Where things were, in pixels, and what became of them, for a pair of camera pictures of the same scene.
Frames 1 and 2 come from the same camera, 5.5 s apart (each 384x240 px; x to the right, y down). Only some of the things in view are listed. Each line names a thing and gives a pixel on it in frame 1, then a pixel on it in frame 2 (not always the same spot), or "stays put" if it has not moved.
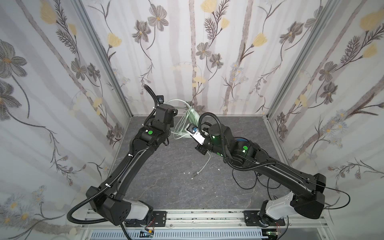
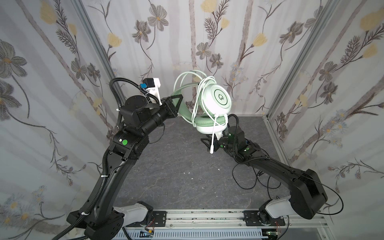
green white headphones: (191, 117) -> (205, 103)
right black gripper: (201, 149) -> (219, 142)
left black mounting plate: (160, 218) stays put
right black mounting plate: (251, 219) stays put
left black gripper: (168, 132) -> (169, 107)
